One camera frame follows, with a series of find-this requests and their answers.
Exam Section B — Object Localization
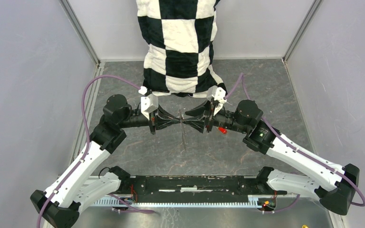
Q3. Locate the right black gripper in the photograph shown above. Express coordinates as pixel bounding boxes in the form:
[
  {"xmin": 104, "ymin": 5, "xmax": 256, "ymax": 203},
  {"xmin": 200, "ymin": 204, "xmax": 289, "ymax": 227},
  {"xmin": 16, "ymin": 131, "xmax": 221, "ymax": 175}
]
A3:
[{"xmin": 182, "ymin": 98, "xmax": 249, "ymax": 133}]

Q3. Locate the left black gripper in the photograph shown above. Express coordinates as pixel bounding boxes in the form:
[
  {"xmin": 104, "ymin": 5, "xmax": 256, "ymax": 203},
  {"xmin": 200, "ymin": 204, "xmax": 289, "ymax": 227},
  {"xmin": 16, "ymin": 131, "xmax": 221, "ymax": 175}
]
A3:
[{"xmin": 119, "ymin": 103, "xmax": 181, "ymax": 135}]

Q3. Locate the large metal keyring plate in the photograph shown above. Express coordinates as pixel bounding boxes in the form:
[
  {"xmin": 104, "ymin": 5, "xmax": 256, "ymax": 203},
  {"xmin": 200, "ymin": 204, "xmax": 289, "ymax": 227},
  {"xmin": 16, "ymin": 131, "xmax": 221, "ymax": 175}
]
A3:
[{"xmin": 178, "ymin": 109, "xmax": 187, "ymax": 151}]

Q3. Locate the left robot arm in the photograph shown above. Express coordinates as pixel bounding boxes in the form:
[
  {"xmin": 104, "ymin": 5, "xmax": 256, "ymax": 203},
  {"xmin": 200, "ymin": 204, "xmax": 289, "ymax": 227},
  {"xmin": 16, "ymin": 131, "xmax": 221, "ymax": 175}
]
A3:
[{"xmin": 30, "ymin": 94, "xmax": 181, "ymax": 228}]

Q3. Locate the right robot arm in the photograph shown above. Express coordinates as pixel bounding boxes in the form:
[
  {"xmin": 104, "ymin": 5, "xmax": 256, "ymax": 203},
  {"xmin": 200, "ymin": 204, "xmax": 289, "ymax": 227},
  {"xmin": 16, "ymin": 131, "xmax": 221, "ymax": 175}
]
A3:
[{"xmin": 183, "ymin": 100, "xmax": 360, "ymax": 215}]

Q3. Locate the red tag key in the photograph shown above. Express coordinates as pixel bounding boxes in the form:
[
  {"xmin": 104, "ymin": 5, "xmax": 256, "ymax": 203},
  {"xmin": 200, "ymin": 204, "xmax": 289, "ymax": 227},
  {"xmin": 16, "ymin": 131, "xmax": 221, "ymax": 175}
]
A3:
[{"xmin": 218, "ymin": 127, "xmax": 228, "ymax": 134}]

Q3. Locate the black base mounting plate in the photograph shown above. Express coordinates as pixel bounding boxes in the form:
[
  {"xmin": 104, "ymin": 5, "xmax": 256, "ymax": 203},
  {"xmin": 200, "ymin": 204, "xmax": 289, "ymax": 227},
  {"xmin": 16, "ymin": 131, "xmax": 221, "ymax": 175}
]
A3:
[{"xmin": 112, "ymin": 175, "xmax": 287, "ymax": 203}]

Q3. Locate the black white checkered blanket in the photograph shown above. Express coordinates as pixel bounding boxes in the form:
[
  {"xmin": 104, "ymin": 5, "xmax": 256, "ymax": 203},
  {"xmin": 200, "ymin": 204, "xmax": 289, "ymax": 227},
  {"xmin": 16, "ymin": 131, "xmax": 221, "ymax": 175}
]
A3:
[{"xmin": 136, "ymin": 0, "xmax": 225, "ymax": 98}]

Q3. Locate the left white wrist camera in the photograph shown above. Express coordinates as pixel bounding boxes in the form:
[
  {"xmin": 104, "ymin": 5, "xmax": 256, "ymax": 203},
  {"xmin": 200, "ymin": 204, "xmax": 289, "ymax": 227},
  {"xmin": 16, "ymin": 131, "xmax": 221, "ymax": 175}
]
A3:
[{"xmin": 138, "ymin": 86, "xmax": 159, "ymax": 120}]

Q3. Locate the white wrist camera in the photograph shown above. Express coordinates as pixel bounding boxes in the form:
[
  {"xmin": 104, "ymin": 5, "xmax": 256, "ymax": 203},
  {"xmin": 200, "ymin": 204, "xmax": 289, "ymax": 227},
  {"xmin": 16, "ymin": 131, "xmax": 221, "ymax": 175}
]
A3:
[
  {"xmin": 206, "ymin": 85, "xmax": 227, "ymax": 116},
  {"xmin": 138, "ymin": 86, "xmax": 159, "ymax": 120}
]

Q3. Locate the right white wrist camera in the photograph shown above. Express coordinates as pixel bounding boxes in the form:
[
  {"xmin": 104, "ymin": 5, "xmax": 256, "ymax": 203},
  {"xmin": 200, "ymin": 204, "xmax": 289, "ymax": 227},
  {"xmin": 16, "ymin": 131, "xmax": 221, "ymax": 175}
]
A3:
[{"xmin": 206, "ymin": 85, "xmax": 227, "ymax": 116}]

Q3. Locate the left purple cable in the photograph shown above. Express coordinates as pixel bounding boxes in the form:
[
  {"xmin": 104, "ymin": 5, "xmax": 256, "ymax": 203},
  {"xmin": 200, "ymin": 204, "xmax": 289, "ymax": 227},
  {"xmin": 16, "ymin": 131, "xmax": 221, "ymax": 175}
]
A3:
[{"xmin": 36, "ymin": 74, "xmax": 156, "ymax": 228}]

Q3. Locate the grey slotted cable duct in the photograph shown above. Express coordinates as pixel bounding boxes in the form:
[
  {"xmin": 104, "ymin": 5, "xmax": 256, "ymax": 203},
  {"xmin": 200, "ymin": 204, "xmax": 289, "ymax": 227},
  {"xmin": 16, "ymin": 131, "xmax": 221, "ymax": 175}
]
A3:
[{"xmin": 91, "ymin": 196, "xmax": 261, "ymax": 209}]

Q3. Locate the aluminium frame rail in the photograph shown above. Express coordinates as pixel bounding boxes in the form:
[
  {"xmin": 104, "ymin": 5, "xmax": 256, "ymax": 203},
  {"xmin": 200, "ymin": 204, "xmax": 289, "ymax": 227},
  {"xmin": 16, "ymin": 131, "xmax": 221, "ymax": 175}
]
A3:
[{"xmin": 52, "ymin": 175, "xmax": 339, "ymax": 198}]

